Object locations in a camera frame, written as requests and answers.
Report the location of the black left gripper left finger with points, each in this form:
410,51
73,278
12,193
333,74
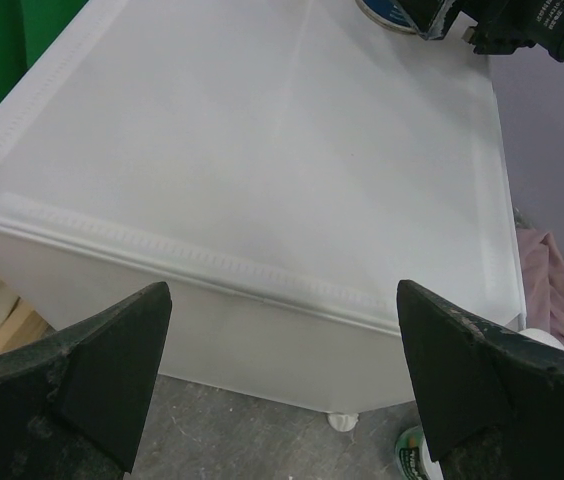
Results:
73,405

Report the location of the blue labelled open-top can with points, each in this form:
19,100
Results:
385,14

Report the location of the green labelled can white lid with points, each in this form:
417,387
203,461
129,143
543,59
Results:
413,456

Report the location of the yellow labelled can white lid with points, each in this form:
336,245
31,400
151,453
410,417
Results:
543,337

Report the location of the white plastic cube cabinet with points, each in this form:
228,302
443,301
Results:
282,166

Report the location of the wooden clothes rack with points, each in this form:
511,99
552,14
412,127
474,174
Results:
22,327

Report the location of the mauve pink cloth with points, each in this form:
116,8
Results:
542,267

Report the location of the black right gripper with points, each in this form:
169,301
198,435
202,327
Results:
501,27

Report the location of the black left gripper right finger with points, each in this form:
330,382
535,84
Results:
491,401

